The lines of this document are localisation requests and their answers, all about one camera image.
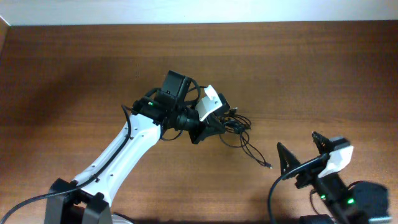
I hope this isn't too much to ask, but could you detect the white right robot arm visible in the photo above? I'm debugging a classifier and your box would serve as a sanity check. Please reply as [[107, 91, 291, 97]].
[[267, 131, 392, 223]]

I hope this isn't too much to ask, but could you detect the black USB cable bundle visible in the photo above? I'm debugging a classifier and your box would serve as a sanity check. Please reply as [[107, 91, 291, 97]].
[[217, 107, 252, 149]]

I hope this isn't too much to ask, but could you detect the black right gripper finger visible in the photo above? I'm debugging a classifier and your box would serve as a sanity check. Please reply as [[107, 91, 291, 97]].
[[312, 131, 332, 154], [277, 142, 301, 175]]

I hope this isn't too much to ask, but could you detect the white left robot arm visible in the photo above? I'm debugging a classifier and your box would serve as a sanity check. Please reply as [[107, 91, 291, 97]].
[[44, 71, 229, 224]]

